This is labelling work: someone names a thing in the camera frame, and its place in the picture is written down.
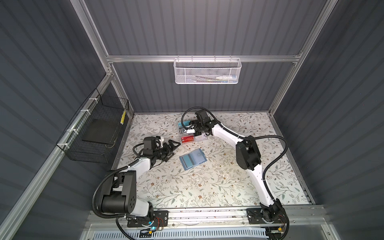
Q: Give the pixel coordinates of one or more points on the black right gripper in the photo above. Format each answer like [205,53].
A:
[197,121]

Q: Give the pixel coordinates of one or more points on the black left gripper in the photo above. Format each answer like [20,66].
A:
[166,149]

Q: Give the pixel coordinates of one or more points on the clear acrylic card display stand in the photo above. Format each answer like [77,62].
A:
[195,134]

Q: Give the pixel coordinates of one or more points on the blue leather card wallet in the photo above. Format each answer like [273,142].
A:
[193,159]

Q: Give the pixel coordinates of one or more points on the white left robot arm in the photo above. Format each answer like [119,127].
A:
[116,195]

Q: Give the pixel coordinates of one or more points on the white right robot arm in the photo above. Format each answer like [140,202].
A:
[248,157]

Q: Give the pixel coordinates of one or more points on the white diamond VIP card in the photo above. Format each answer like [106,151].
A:
[200,138]

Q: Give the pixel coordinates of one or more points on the teal VIP card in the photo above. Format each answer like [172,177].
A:
[181,124]

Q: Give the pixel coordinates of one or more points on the red VIP card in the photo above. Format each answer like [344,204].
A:
[187,139]

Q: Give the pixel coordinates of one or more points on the pens in white basket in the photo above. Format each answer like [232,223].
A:
[226,79]

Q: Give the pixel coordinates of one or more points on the yellow marker pen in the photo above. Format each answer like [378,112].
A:
[123,117]

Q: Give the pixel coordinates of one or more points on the black pad in basket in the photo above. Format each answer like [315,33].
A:
[100,131]

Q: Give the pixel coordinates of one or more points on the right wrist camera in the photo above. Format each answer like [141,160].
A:
[188,127]

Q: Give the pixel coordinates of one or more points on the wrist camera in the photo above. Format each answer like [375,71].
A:
[188,127]
[159,141]

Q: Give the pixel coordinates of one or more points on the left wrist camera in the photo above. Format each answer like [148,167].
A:
[159,141]

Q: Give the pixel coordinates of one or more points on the white wire mesh basket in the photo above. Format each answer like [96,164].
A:
[186,69]

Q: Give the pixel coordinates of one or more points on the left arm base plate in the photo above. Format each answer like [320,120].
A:
[155,219]

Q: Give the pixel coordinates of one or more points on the black wire wall basket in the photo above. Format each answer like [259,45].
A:
[103,107]

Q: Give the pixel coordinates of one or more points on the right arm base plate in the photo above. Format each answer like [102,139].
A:
[265,216]

